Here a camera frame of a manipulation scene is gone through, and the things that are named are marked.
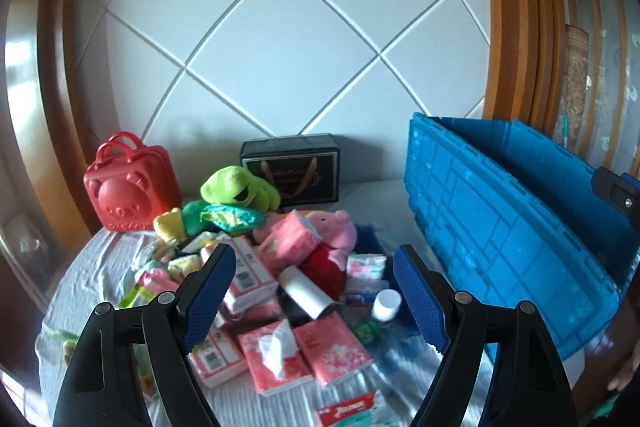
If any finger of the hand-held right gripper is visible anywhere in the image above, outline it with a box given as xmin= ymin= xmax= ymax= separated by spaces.
xmin=592 ymin=166 xmax=640 ymax=229

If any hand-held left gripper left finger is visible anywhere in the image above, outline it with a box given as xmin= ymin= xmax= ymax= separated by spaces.
xmin=52 ymin=243 xmax=237 ymax=427

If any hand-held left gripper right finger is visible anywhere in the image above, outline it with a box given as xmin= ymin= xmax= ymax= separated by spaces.
xmin=392 ymin=244 xmax=583 ymax=427

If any blue plastic storage crate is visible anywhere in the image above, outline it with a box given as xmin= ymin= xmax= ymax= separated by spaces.
xmin=402 ymin=112 xmax=637 ymax=360

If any white cloth covered desktop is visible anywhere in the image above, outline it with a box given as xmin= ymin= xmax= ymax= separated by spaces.
xmin=35 ymin=179 xmax=506 ymax=427

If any white capped brown bottle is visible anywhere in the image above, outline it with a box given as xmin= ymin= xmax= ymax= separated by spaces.
xmin=371 ymin=289 xmax=402 ymax=326

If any red white tissue pack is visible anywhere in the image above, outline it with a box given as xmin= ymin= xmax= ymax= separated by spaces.
xmin=187 ymin=326 xmax=249 ymax=389
xmin=220 ymin=236 xmax=279 ymax=314

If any pile of small snack packets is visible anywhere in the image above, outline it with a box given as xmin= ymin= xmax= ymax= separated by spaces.
xmin=119 ymin=231 xmax=217 ymax=309

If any white floral tissue packet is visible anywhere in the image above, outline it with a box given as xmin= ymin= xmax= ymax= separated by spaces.
xmin=346 ymin=253 xmax=389 ymax=284

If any small green bottle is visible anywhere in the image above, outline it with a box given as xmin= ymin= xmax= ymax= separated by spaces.
xmin=356 ymin=319 xmax=384 ymax=346

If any green yellow plush toy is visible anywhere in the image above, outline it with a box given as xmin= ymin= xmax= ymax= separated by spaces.
xmin=153 ymin=202 xmax=266 ymax=242

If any opened pink tissue packet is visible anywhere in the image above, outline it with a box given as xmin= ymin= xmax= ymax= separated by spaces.
xmin=237 ymin=319 xmax=314 ymax=396

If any white plastic bag roll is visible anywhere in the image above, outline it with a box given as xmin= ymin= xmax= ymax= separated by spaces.
xmin=277 ymin=266 xmax=334 ymax=321

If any pink floral tissue packet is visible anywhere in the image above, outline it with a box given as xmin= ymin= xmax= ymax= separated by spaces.
xmin=292 ymin=312 xmax=374 ymax=388

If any pink pig plush toy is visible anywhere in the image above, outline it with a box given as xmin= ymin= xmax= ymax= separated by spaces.
xmin=252 ymin=209 xmax=359 ymax=299

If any green frog plush toy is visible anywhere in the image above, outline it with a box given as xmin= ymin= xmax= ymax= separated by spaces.
xmin=200 ymin=164 xmax=282 ymax=212

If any red bear toy suitcase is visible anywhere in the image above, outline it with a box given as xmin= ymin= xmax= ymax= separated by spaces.
xmin=82 ymin=132 xmax=182 ymax=233

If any red green tissue packet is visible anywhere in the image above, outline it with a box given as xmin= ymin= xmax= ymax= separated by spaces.
xmin=315 ymin=390 xmax=389 ymax=427

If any white patterned curtain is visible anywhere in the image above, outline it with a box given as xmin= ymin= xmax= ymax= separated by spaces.
xmin=565 ymin=0 xmax=640 ymax=180

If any black gift box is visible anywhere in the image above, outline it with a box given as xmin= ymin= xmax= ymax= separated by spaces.
xmin=240 ymin=134 xmax=342 ymax=210

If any wooden door frame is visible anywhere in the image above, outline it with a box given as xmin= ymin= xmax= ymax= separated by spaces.
xmin=475 ymin=0 xmax=571 ymax=132

